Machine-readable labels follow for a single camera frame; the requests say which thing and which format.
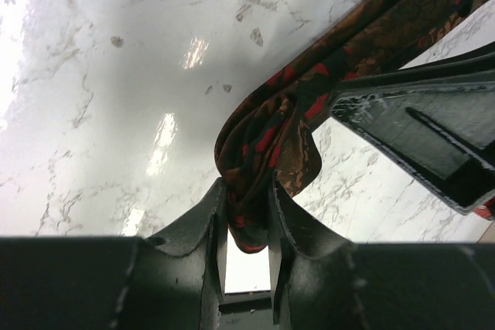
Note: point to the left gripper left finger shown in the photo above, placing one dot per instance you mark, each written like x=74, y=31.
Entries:
x=188, y=281

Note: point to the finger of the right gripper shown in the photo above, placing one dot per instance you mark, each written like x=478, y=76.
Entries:
x=435, y=121

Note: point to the brown red patterned tie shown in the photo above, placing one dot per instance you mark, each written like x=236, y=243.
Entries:
x=270, y=132

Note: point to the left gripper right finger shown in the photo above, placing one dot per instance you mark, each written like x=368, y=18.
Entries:
x=310, y=272

